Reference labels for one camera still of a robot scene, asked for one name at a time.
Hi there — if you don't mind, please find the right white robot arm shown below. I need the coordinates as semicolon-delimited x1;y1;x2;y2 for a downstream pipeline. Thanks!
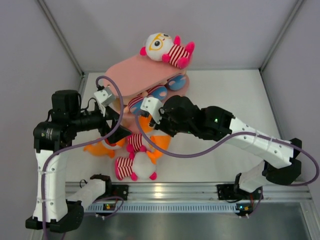
144;95;302;199

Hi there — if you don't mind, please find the boy doll plush large head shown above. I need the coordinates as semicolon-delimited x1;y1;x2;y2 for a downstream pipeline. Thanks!
123;95;145;115

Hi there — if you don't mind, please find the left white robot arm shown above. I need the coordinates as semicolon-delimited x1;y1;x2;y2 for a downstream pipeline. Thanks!
25;88;131;234

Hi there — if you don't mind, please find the boy doll plush shelf right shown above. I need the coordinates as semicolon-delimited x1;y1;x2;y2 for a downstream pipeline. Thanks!
166;74;186;91

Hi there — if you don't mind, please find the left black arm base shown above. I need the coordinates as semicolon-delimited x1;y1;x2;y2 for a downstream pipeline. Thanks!
88;174;129;201

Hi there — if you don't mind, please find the white plush face down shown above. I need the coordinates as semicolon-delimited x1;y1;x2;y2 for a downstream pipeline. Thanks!
115;151;157;181

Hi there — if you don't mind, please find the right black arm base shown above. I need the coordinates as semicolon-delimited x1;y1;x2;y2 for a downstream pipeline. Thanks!
216;173;263;203

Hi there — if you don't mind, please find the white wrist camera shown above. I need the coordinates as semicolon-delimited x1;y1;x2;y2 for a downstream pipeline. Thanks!
93;87;116;111
140;96;163;124

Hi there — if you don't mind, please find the pink three-tier shelf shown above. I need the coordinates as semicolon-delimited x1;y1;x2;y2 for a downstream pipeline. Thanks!
104;54;190;133

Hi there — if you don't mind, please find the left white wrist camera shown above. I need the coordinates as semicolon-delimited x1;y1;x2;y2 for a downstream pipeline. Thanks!
93;87;116;111

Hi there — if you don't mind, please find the white slotted cable duct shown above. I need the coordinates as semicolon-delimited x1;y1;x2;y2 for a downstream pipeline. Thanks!
85;202;240;214

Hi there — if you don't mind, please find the aluminium front rail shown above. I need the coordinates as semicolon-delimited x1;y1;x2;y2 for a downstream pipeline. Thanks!
124;182;312;202

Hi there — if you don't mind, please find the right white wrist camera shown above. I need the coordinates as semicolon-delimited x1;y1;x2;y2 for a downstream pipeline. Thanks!
140;96;163;124

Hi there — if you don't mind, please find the white glasses plush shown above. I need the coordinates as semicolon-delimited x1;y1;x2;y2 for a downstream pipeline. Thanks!
139;32;196;69

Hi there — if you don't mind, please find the white glasses plush face up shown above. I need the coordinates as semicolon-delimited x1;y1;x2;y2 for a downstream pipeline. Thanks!
126;133;150;153

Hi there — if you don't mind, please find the orange shark plush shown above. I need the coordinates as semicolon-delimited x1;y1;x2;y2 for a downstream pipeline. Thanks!
138;115;172;165
83;138;126;159

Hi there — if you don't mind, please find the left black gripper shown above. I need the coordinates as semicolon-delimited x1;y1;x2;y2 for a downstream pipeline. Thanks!
69;104;131;145

